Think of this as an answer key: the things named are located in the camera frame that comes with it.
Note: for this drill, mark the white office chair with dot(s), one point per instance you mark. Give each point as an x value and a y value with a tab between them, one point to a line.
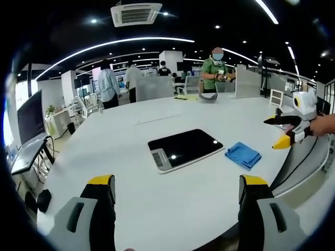
190	84

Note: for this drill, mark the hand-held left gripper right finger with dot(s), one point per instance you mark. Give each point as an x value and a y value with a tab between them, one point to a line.
264	214

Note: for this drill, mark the black side desk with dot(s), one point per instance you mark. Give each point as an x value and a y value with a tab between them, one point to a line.
26	157

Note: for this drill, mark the white slatted box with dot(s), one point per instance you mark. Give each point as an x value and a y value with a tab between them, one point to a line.
276	97

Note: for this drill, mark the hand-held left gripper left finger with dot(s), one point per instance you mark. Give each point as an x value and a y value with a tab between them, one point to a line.
86	214

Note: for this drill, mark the yellow cloth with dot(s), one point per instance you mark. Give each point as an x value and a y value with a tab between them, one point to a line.
186	97

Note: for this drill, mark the blue cleaning cloth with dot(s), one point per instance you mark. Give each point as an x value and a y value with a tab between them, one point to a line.
243	155

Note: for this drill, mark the person's right hand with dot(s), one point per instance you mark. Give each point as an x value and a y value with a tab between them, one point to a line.
322	126

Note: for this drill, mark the black round object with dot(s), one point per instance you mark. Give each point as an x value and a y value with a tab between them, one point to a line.
44	200

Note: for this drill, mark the ceiling air conditioner vent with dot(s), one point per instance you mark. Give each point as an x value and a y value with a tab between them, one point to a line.
135	13

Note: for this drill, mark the white low cabinet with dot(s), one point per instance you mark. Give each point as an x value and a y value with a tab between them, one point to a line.
59	122

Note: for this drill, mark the grey folded cloth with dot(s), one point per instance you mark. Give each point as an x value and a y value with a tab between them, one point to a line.
208	97

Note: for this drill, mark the black computer monitor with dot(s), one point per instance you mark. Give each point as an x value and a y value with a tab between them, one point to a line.
29	118

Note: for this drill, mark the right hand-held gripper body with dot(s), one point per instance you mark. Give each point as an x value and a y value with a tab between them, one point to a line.
305	108

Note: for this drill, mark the potted green plant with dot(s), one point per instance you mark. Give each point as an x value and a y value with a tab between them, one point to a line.
51	109

